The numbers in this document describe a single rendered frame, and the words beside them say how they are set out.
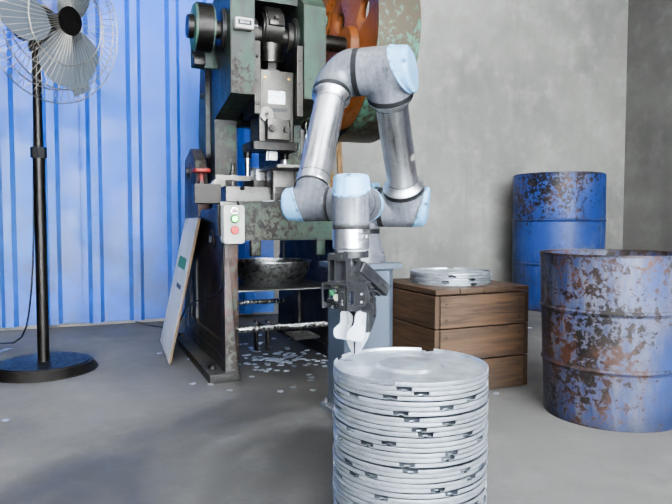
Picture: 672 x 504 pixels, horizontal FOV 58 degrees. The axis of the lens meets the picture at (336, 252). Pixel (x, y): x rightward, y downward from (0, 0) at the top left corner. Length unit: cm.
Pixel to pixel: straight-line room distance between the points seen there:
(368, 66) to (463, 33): 307
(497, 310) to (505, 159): 259
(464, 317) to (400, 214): 49
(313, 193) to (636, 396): 105
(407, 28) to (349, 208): 135
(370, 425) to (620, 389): 93
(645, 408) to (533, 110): 326
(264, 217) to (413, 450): 139
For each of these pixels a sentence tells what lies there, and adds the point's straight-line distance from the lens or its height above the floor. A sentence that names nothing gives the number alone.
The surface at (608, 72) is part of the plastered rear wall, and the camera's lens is 539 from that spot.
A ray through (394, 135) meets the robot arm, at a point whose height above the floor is 79.
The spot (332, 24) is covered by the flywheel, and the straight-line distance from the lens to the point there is 300.
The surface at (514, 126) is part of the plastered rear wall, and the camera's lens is 469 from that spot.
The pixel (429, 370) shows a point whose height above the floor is 30.
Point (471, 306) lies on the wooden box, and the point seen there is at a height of 29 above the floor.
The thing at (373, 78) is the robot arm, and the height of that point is 91.
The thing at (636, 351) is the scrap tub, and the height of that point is 22.
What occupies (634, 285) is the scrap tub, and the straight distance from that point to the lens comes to 179.
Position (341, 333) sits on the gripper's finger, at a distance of 124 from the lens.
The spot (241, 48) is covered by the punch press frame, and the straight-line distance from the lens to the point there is 246.
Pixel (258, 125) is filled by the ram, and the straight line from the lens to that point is 247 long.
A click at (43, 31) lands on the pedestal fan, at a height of 124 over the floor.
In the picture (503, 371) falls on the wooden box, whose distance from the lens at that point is 219.
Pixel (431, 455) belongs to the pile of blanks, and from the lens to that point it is 108.
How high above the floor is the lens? 57
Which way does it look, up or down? 3 degrees down
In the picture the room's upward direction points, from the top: straight up
